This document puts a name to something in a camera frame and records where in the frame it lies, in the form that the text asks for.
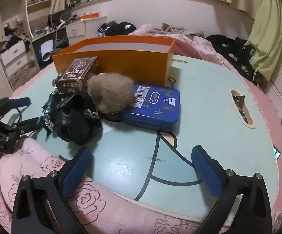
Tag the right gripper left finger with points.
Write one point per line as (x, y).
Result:
(41, 203)

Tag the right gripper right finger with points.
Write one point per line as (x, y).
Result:
(253, 214)

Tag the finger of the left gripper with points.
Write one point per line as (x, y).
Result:
(28, 125)
(20, 102)

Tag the dark green fabric bundle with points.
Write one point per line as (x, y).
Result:
(73, 117)

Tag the pink floral blanket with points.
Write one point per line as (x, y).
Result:
(143, 180)

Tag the brown patterned paper box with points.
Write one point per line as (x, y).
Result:
(76, 76)

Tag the brown furry plush toy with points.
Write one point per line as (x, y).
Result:
(111, 92)

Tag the white drawer cabinet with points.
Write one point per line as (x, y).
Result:
(84, 29)

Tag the orange box on cabinet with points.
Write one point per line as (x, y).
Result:
(89, 16)

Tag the black clothes pile left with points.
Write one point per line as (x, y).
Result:
(114, 29)

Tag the black clothes pile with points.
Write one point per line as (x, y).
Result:
(114, 29)
(236, 53)

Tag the blue tin case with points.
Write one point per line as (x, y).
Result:
(154, 107)

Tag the orange cardboard box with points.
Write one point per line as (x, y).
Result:
(146, 59)

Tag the black clothes pile right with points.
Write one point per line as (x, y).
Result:
(236, 53)

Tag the green hanging cloth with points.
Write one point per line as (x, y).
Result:
(266, 38)

